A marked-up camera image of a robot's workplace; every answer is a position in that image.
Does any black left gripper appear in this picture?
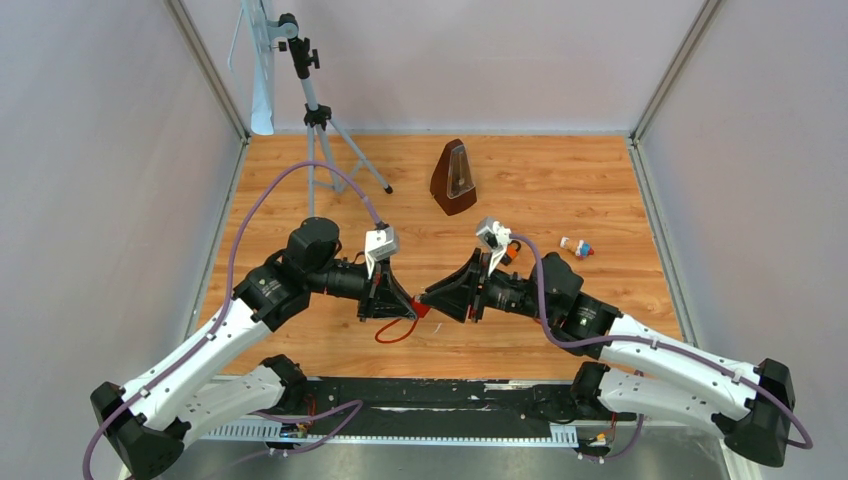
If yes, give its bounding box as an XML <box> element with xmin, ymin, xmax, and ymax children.
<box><xmin>307</xmin><ymin>255</ymin><xmax>418</xmax><ymax>322</ymax></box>

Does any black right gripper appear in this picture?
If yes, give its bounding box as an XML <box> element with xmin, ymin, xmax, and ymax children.
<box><xmin>420</xmin><ymin>250</ymin><xmax>556</xmax><ymax>324</ymax></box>

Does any red cable lock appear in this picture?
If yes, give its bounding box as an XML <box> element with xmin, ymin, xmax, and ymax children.
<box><xmin>374</xmin><ymin>294</ymin><xmax>432</xmax><ymax>346</ymax></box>

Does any orange black padlock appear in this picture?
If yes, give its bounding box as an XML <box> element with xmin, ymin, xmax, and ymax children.
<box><xmin>499</xmin><ymin>240</ymin><xmax>522</xmax><ymax>266</ymax></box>

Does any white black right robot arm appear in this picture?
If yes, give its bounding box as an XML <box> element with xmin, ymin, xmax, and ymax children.
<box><xmin>421</xmin><ymin>250</ymin><xmax>795</xmax><ymax>468</ymax></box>

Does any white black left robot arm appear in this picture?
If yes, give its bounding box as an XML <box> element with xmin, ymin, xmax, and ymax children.
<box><xmin>90</xmin><ymin>217</ymin><xmax>417</xmax><ymax>479</ymax></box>

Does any brown wooden metronome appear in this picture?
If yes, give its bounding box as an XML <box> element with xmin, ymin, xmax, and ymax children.
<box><xmin>429</xmin><ymin>139</ymin><xmax>477</xmax><ymax>216</ymax></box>

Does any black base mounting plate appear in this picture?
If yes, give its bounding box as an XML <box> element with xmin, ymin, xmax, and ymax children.
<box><xmin>267</xmin><ymin>377</ymin><xmax>612</xmax><ymax>439</ymax></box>

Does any white board on tripod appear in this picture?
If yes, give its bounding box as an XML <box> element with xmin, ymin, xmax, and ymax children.
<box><xmin>226</xmin><ymin>1</ymin><xmax>275</xmax><ymax>136</ymax></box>

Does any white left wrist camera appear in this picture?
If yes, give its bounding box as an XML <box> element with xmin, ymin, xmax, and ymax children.
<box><xmin>363</xmin><ymin>226</ymin><xmax>400</xmax><ymax>279</ymax></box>

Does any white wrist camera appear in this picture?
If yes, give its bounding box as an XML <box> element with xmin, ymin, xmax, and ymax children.
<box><xmin>475</xmin><ymin>216</ymin><xmax>511</xmax><ymax>275</ymax></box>
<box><xmin>363</xmin><ymin>226</ymin><xmax>400</xmax><ymax>279</ymax></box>

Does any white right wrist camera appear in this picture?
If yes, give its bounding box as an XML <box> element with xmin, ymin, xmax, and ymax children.
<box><xmin>475</xmin><ymin>216</ymin><xmax>511</xmax><ymax>275</ymax></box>

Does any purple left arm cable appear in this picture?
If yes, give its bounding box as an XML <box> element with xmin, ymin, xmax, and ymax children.
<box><xmin>82</xmin><ymin>160</ymin><xmax>388</xmax><ymax>480</ymax></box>

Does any grey camera tripod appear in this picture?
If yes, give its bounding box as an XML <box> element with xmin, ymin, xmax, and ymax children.
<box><xmin>277</xmin><ymin>13</ymin><xmax>394</xmax><ymax>194</ymax></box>

